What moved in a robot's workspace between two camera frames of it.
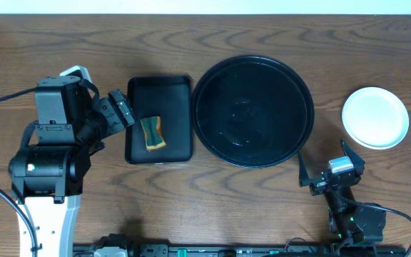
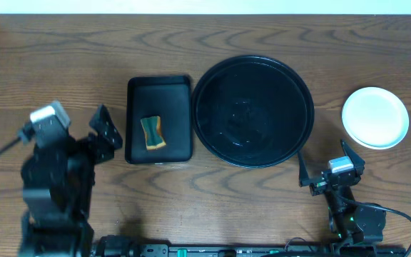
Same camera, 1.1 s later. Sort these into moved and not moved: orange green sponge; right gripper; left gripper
Moved: left gripper
Not moved: orange green sponge; right gripper
